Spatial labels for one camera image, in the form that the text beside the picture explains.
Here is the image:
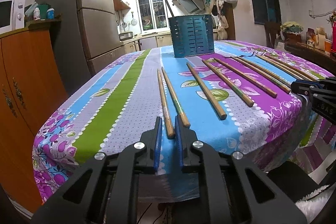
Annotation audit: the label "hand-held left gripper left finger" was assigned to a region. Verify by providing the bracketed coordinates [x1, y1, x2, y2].
[31, 116, 163, 224]

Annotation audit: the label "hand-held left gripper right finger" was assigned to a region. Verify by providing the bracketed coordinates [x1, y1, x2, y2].
[175, 115, 307, 224]

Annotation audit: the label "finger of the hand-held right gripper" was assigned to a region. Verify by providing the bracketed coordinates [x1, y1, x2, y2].
[294, 76, 336, 82]
[290, 81, 327, 96]

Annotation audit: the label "blue perforated utensil holder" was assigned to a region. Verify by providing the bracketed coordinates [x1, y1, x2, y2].
[168, 14, 216, 59]

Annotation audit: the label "dark wooden side table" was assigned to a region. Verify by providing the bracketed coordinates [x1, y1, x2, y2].
[284, 40, 336, 75]

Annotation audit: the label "beige paper bag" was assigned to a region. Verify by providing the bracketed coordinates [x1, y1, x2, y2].
[315, 27, 326, 50]

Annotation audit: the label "floral striped tablecloth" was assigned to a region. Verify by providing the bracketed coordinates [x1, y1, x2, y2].
[31, 40, 336, 203]

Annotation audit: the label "wooden chair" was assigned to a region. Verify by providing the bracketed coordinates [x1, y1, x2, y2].
[265, 21, 286, 49]

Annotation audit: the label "white fluffy cloth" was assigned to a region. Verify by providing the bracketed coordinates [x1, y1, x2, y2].
[273, 182, 336, 216]

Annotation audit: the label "beige hanging bag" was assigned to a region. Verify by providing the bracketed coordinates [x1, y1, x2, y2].
[217, 15, 229, 41]

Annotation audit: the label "kitchen counter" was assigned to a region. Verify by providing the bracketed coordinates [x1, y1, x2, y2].
[119, 32, 218, 54]

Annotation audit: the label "grey refrigerator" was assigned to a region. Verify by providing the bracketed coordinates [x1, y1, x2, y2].
[35, 0, 126, 89]

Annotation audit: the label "dark wooden chopstick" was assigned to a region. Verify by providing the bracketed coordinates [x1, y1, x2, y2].
[162, 0, 175, 18]

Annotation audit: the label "steel range hood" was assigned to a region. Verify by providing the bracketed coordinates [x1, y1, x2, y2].
[172, 0, 206, 15]

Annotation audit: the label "barred kitchen window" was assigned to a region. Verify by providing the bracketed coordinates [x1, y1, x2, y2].
[135, 0, 168, 30]

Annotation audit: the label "orange wooden cabinet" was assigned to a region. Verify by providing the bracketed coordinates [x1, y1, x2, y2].
[0, 20, 69, 214]

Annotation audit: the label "green box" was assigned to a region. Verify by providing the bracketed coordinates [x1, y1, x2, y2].
[38, 4, 51, 19]

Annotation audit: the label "teal and white packet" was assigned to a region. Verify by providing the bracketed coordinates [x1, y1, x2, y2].
[24, 2, 40, 20]

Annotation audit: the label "white microwave oven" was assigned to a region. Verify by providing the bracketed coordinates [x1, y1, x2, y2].
[0, 0, 26, 35]

